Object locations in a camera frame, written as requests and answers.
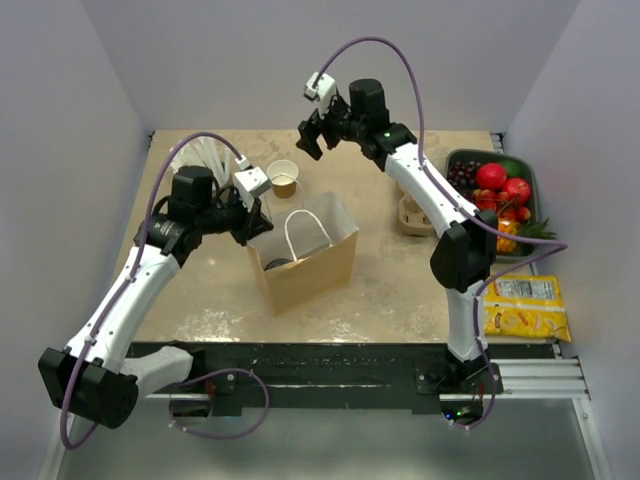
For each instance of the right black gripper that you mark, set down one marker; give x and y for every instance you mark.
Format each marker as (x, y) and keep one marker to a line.
(309, 130)

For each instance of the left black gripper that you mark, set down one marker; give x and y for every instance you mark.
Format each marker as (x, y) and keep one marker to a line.
(253, 223)

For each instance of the black plastic cup lid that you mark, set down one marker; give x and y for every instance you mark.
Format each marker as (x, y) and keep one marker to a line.
(276, 263)

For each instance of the brown paper coffee cup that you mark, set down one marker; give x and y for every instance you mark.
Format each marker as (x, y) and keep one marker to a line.
(283, 175)

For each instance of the brown paper bag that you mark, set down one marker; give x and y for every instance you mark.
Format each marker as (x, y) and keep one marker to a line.
(320, 239)

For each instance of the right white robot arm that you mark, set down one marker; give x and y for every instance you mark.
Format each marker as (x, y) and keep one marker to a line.
(466, 247)

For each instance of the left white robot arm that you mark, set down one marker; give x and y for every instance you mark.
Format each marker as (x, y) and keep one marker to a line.
(92, 376)

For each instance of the cardboard cup carrier tray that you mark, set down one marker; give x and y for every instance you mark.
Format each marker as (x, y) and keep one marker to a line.
(411, 220)

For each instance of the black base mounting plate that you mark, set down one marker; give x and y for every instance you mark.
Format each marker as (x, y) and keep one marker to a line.
(419, 377)

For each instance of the dark red grapes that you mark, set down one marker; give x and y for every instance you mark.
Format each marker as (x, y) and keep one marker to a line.
(462, 176)

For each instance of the red apple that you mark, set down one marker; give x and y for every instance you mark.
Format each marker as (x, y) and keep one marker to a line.
(518, 190)
(491, 176)

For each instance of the red yellow cherries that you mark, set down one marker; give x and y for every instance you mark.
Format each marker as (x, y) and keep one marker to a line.
(498, 203)

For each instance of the green lime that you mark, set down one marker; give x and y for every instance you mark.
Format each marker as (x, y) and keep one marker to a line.
(512, 168)

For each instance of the grey fruit tray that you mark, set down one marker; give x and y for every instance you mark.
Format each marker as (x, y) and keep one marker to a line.
(485, 157)

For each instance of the yellow snack packet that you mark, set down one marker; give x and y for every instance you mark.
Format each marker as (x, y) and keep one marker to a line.
(526, 307)

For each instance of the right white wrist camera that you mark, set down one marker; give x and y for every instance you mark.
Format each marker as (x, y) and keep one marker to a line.
(320, 89)

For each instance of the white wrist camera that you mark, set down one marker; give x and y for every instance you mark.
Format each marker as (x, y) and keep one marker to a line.
(251, 182)
(320, 89)

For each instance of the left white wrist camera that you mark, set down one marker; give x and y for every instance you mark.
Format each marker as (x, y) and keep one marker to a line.
(251, 182)

